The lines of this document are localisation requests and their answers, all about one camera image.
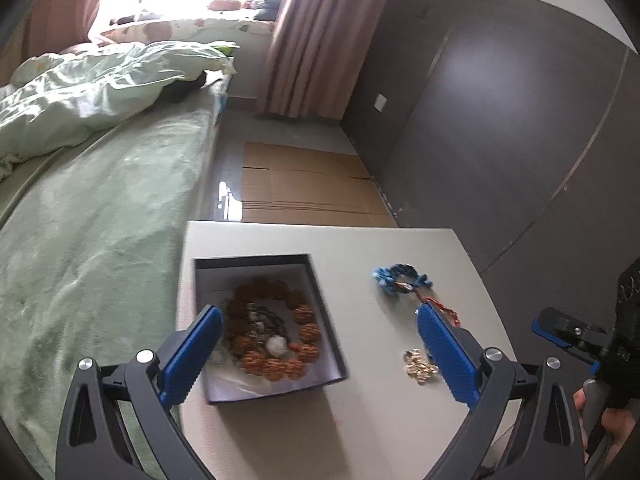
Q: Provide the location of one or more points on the floral pillow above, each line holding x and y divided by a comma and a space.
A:
203, 30

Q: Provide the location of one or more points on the pink curtain left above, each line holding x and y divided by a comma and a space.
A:
55, 25

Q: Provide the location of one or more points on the black camera box right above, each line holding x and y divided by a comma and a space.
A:
628, 303

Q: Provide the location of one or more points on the light green duvet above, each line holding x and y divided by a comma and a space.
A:
58, 100

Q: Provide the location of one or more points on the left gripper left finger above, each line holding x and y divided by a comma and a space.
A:
184, 354

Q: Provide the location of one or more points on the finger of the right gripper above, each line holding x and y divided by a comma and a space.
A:
571, 335

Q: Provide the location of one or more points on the gold chain jewelry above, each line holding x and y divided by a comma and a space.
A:
419, 366

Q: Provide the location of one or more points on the pink curtain right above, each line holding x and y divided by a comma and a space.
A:
316, 54

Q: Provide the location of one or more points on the flattened cardboard sheet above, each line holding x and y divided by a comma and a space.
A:
286, 185

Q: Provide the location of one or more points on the black jewelry box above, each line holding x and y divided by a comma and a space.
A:
278, 335

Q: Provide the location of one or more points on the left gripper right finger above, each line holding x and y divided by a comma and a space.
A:
456, 366

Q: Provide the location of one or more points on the green bed sheet bed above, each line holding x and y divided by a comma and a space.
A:
91, 243

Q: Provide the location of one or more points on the white wall socket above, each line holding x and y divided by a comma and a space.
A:
380, 102

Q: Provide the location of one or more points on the pink curtain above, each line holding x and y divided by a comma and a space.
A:
316, 54
55, 25

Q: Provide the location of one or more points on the green box on bed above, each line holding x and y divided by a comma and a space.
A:
227, 50

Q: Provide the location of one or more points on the black garment on bed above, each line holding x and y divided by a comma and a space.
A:
179, 90

